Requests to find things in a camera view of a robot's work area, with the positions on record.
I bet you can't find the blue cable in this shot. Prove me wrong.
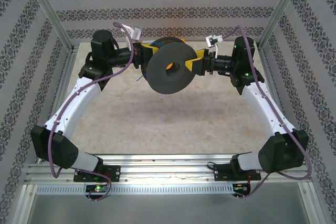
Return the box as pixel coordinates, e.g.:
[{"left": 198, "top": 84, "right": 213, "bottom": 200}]
[{"left": 136, "top": 39, "right": 184, "bottom": 82}]

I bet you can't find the black cable spool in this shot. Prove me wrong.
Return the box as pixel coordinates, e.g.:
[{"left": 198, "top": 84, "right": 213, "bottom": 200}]
[{"left": 141, "top": 36, "right": 197, "bottom": 95}]

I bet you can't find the grey metal sheet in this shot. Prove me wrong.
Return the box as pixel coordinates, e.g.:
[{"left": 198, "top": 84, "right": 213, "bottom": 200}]
[{"left": 26, "top": 194, "right": 310, "bottom": 224}]

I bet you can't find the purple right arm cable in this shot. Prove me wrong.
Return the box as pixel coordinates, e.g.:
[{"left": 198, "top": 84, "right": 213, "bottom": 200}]
[{"left": 222, "top": 25, "right": 313, "bottom": 200}]

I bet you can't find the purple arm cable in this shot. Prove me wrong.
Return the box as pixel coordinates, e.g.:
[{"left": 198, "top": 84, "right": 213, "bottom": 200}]
[
  {"left": 222, "top": 25, "right": 313, "bottom": 200},
  {"left": 49, "top": 22, "right": 134, "bottom": 202}
]

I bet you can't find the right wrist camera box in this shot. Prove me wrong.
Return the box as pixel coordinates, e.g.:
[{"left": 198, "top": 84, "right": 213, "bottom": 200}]
[{"left": 205, "top": 34, "right": 224, "bottom": 58}]

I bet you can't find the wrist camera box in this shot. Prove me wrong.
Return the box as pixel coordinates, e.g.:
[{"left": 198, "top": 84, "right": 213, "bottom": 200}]
[
  {"left": 124, "top": 24, "right": 143, "bottom": 42},
  {"left": 205, "top": 34, "right": 224, "bottom": 58}
]

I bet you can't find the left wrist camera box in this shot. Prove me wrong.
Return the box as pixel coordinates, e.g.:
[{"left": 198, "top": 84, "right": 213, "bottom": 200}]
[{"left": 124, "top": 24, "right": 143, "bottom": 42}]

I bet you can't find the aluminium frame post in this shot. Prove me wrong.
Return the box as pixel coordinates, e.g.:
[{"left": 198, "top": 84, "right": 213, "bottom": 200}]
[
  {"left": 258, "top": 0, "right": 307, "bottom": 50},
  {"left": 7, "top": 182, "right": 37, "bottom": 224},
  {"left": 299, "top": 180, "right": 330, "bottom": 224},
  {"left": 25, "top": 0, "right": 76, "bottom": 53}
]

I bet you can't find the long aluminium base rail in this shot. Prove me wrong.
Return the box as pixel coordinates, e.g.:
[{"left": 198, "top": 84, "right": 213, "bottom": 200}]
[{"left": 25, "top": 154, "right": 313, "bottom": 186}]

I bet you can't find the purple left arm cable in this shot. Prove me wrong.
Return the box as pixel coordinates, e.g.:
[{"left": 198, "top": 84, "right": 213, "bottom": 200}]
[{"left": 49, "top": 22, "right": 134, "bottom": 202}]

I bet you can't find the white slotted cable duct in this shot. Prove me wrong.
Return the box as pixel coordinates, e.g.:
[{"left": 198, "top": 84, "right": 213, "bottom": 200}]
[{"left": 35, "top": 184, "right": 234, "bottom": 195}]

